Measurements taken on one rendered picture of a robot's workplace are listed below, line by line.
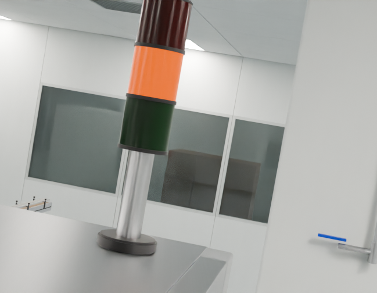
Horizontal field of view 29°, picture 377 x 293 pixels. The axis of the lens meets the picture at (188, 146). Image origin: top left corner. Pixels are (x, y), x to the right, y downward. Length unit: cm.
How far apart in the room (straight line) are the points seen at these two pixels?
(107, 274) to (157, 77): 20
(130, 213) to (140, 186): 3
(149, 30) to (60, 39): 855
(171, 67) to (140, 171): 11
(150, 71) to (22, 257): 21
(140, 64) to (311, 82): 144
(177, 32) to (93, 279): 25
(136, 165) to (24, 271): 18
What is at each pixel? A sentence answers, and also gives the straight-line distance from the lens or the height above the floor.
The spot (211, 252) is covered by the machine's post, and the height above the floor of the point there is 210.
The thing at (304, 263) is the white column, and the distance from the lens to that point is 214.
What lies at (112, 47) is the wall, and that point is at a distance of 903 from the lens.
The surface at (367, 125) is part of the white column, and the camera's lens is 211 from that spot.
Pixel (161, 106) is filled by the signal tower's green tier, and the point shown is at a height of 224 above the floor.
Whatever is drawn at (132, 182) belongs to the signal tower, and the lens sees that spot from 71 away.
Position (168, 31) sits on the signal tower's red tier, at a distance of 70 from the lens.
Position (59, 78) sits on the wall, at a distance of 921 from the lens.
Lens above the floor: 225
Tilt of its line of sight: 3 degrees down
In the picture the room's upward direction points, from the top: 10 degrees clockwise
